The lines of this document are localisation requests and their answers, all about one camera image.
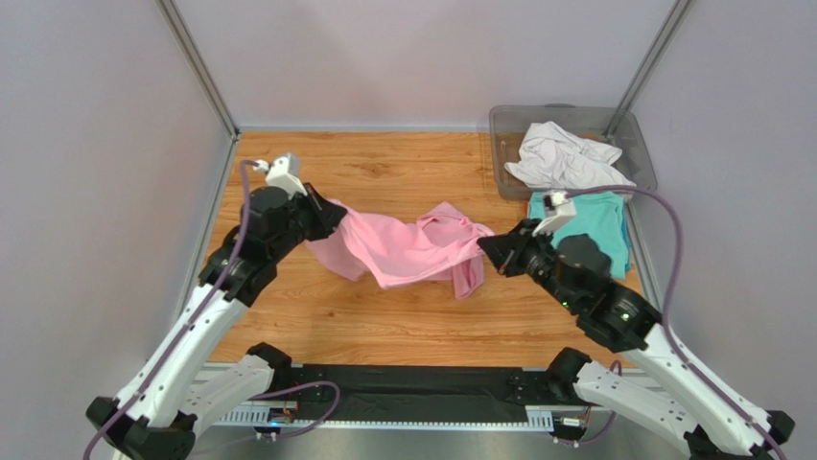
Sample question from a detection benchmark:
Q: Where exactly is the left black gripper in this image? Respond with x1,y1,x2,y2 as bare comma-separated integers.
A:
270,182,348,262

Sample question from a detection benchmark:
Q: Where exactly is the pink t shirt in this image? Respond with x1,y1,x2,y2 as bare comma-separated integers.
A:
306,201,495,300

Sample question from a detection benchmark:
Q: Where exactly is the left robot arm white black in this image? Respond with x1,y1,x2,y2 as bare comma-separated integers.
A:
83,184,347,459

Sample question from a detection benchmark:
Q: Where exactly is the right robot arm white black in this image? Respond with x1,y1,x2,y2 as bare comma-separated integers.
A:
478,219,795,459

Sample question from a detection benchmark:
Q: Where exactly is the crumpled white t shirt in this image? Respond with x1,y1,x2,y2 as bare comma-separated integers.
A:
503,121,635,190

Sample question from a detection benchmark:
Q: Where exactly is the folded teal t shirt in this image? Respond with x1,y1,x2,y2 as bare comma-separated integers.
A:
551,192,631,280

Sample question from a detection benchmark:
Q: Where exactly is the clear plastic bin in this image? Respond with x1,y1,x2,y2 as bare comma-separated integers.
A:
489,105,658,200

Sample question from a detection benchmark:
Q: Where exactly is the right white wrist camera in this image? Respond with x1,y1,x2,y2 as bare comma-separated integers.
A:
532,191,577,237

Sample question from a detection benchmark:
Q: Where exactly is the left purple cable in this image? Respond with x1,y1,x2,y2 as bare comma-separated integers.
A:
82,159,341,460

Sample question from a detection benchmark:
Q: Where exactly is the purple cable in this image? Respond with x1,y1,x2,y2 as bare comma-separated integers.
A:
82,159,341,460
554,184,789,460

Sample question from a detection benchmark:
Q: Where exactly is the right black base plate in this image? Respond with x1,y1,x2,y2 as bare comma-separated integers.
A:
508,368,595,407

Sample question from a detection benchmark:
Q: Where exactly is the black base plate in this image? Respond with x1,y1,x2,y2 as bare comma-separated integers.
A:
277,364,335,408
508,368,595,407

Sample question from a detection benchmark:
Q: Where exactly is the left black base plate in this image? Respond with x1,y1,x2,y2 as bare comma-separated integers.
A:
277,364,335,408

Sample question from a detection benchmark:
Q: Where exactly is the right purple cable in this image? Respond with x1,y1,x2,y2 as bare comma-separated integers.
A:
554,184,789,460

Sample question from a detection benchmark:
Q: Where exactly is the left aluminium corner post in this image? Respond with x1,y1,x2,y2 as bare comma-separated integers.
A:
155,0,241,143

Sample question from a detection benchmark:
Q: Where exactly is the aluminium corner post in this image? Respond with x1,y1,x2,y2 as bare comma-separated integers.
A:
603,0,695,136
155,0,241,143

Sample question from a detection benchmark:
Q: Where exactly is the right aluminium corner post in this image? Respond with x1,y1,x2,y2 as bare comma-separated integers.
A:
603,0,695,136

